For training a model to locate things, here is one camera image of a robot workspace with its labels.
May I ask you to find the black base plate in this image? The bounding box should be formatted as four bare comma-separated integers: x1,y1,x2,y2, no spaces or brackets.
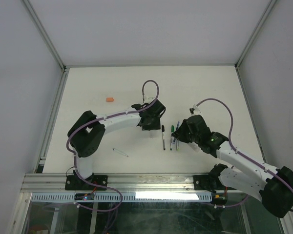
193,175,213,192
65,174,108,191

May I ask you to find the white black end pen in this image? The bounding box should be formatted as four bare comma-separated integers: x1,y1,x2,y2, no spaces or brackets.
161,131,166,151

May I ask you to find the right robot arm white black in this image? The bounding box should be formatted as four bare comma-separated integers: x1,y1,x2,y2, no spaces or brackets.
172,115,293,218

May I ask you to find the white slotted cable duct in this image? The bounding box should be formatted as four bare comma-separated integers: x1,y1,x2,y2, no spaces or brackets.
31,191,212,203

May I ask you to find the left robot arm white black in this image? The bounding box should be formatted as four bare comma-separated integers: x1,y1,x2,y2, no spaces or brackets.
66,100,166,190

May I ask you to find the purple cable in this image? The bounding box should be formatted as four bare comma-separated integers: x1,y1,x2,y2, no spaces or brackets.
196,98,293,212
66,79,161,176

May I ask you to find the orange pen cap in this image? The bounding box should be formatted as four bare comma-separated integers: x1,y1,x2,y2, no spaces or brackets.
106,97,114,102

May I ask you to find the dark blue barrel pen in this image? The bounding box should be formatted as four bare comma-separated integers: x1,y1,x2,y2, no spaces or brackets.
173,121,180,145

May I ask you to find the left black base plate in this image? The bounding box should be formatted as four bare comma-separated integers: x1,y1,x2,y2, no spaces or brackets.
65,174,108,191

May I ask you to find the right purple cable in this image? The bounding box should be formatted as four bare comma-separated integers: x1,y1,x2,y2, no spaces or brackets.
196,98,293,212

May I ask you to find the aluminium mounting rail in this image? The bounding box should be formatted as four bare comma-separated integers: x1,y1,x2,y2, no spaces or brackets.
21,173,206,193

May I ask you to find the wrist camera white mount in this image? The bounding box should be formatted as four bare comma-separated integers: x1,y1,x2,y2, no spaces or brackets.
143,96,155,103
189,104,201,116

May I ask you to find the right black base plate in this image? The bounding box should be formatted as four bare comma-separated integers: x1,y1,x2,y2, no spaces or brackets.
193,175,213,192

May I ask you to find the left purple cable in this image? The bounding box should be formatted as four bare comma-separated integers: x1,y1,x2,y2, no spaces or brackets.
66,79,161,176

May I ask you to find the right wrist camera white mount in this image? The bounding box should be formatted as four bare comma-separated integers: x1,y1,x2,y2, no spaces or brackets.
189,104,201,116

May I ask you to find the white blue end pen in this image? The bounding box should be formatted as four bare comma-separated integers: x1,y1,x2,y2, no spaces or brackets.
113,148,129,157

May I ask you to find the white green end pen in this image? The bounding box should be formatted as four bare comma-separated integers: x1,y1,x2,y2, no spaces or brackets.
169,132,173,151

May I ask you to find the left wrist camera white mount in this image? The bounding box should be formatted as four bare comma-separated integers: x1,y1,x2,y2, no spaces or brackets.
143,96,155,103

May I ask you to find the orange tip marker clear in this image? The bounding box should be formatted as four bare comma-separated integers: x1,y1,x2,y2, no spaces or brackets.
189,143,201,152

